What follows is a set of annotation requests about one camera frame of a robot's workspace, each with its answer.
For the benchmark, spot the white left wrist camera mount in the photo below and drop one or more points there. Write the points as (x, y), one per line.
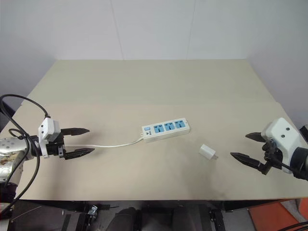
(45, 128)

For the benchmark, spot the orange floor object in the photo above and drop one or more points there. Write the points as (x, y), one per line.
(272, 216)

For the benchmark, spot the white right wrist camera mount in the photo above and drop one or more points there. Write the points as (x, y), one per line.
(284, 134)

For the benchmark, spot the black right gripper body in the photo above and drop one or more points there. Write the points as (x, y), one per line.
(270, 154)

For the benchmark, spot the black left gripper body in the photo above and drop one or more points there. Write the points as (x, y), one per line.
(54, 149)

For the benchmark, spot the black table frame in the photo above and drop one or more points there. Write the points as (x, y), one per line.
(149, 204)

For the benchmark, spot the white blue power strip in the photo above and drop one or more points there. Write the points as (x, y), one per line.
(166, 130)

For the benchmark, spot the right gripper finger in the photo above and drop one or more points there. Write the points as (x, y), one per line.
(247, 160)
(256, 137)

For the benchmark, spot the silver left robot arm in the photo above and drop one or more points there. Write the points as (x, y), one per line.
(12, 149)

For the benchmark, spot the white plug adapter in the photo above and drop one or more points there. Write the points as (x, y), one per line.
(205, 151)

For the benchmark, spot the silver metal clamp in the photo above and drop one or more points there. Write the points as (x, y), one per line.
(92, 209)

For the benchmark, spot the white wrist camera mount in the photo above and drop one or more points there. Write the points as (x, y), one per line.
(45, 128)
(284, 134)

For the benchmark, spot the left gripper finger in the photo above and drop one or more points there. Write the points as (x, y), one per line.
(74, 132)
(77, 153)

